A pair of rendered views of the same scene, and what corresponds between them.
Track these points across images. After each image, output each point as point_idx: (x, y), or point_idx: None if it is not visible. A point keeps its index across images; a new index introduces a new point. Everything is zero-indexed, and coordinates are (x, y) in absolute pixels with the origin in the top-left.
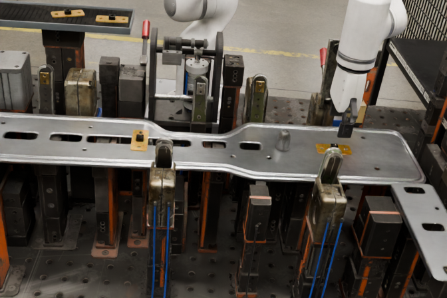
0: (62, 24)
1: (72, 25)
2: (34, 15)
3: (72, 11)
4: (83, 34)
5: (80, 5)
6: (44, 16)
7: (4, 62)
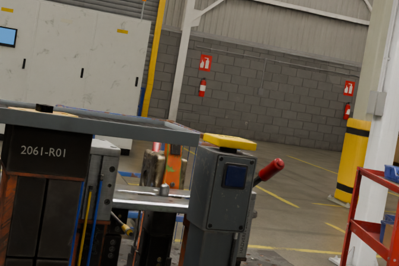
0: (33, 104)
1: (15, 102)
2: (102, 120)
3: (38, 111)
4: (5, 154)
5: (28, 111)
6: (82, 117)
7: (92, 140)
